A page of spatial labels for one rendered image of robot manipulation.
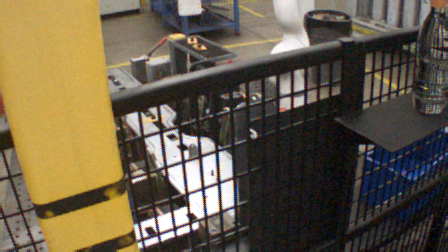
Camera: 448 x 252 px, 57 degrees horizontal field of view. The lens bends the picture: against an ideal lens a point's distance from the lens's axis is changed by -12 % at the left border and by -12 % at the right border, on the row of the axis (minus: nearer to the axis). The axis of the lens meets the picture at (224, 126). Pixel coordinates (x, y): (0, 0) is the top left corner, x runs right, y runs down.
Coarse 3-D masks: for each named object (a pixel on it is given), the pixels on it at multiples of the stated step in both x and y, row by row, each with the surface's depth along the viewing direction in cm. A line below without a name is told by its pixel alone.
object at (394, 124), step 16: (352, 48) 67; (352, 64) 69; (352, 80) 70; (400, 96) 78; (368, 112) 72; (384, 112) 72; (400, 112) 72; (416, 112) 71; (336, 128) 72; (352, 128) 68; (368, 128) 67; (384, 128) 67; (400, 128) 67; (416, 128) 66; (432, 128) 66; (352, 144) 72; (368, 144) 69; (384, 144) 63; (400, 144) 62
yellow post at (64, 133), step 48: (0, 0) 31; (48, 0) 33; (96, 0) 36; (0, 48) 33; (48, 48) 35; (96, 48) 37; (48, 96) 37; (96, 96) 39; (48, 144) 38; (96, 144) 41; (48, 192) 40; (96, 192) 42; (48, 240) 42; (96, 240) 44
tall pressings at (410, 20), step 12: (348, 0) 596; (360, 0) 607; (372, 0) 615; (384, 0) 570; (396, 0) 543; (408, 0) 523; (420, 0) 530; (348, 12) 603; (360, 12) 613; (372, 12) 622; (384, 12) 576; (396, 12) 550; (408, 12) 530; (420, 12) 509; (396, 24) 557; (408, 24) 534; (420, 24) 514
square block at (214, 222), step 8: (216, 216) 110; (224, 216) 110; (200, 224) 109; (208, 224) 108; (216, 224) 107; (224, 224) 107; (232, 224) 107; (200, 232) 110; (216, 232) 105; (224, 232) 105; (240, 232) 108; (232, 240) 108
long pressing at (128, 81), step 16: (128, 80) 214; (144, 128) 168; (160, 144) 156; (176, 144) 156; (208, 144) 155; (160, 160) 147; (176, 160) 147; (208, 160) 146; (224, 160) 145; (176, 176) 138; (192, 176) 138; (208, 176) 137; (224, 176) 137; (208, 192) 130; (224, 192) 130; (208, 208) 123; (224, 208) 123
